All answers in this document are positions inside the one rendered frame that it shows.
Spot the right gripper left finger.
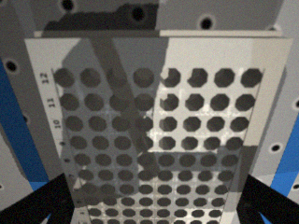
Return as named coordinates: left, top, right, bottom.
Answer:
left=0, top=173, right=75, bottom=224

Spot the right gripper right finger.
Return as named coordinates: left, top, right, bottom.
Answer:
left=236, top=175, right=299, bottom=224

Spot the white well plate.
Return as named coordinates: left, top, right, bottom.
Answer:
left=24, top=30, right=293, bottom=224

